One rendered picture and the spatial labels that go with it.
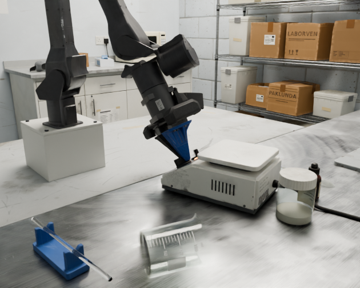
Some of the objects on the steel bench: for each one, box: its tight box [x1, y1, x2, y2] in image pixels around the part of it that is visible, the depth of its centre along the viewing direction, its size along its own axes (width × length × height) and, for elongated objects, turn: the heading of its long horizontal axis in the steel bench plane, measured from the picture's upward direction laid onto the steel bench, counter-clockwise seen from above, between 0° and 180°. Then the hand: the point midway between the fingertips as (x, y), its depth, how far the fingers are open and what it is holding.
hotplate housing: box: [161, 157, 282, 214], centre depth 68 cm, size 22×13×8 cm, turn 57°
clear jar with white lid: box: [275, 167, 317, 226], centre depth 58 cm, size 6×6×8 cm
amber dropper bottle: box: [309, 163, 322, 200], centre depth 66 cm, size 3×3×7 cm
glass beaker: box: [138, 213, 211, 278], centre depth 46 cm, size 6×8×7 cm
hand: (179, 144), depth 70 cm, fingers closed, pressing on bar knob
